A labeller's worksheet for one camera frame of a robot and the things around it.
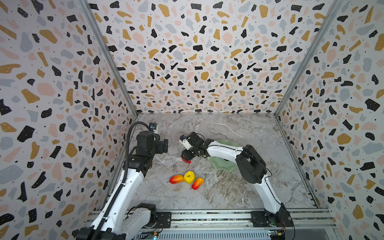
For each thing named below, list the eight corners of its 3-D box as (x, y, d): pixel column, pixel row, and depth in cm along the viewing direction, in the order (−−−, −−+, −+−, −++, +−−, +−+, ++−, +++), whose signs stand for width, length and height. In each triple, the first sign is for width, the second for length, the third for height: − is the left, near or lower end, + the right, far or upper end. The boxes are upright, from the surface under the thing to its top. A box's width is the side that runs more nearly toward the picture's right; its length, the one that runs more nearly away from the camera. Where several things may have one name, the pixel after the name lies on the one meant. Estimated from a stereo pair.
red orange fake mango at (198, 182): (191, 187, 86) (191, 185, 84) (199, 178, 90) (199, 176, 87) (196, 191, 85) (195, 189, 82) (203, 181, 88) (204, 179, 86)
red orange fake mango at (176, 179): (170, 184, 87) (169, 182, 84) (171, 177, 90) (170, 174, 87) (183, 184, 88) (183, 182, 84) (184, 177, 90) (183, 174, 87)
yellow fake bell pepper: (183, 182, 88) (182, 178, 83) (187, 173, 91) (186, 169, 87) (192, 185, 87) (191, 182, 82) (195, 176, 90) (195, 172, 86)
